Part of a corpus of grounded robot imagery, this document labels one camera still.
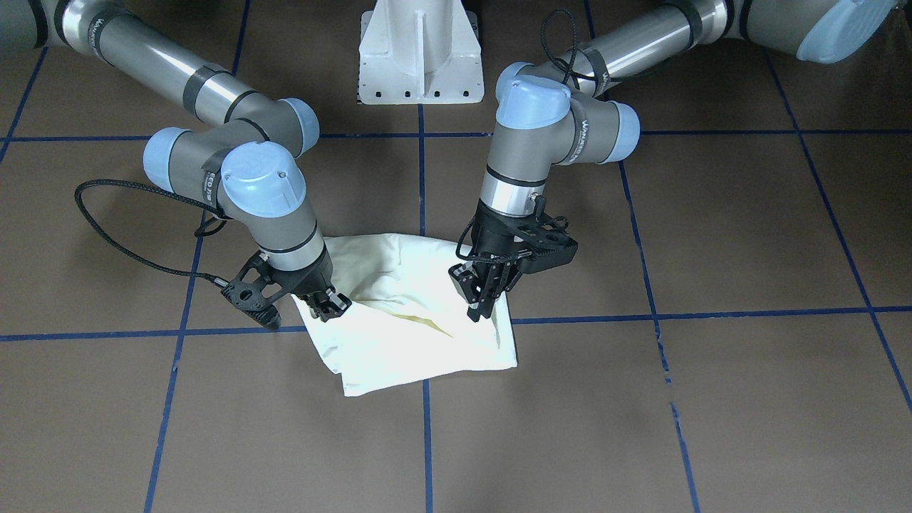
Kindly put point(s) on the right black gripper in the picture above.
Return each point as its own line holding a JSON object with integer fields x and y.
{"x": 311, "y": 278}

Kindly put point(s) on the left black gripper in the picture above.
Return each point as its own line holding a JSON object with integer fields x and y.
{"x": 489, "y": 241}

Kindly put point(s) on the cream long-sleeve cat shirt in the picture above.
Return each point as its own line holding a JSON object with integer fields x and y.
{"x": 407, "y": 321}

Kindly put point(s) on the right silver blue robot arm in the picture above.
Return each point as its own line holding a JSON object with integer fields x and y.
{"x": 243, "y": 168}

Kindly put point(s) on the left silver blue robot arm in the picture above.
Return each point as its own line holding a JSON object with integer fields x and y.
{"x": 553, "y": 114}

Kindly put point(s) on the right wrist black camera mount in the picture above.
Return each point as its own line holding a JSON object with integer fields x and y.
{"x": 254, "y": 291}

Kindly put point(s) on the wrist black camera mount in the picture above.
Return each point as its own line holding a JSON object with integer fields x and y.
{"x": 254, "y": 291}
{"x": 547, "y": 244}

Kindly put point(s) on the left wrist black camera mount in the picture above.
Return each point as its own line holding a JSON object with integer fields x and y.
{"x": 547, "y": 244}

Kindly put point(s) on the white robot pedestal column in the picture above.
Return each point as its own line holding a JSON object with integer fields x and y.
{"x": 419, "y": 52}

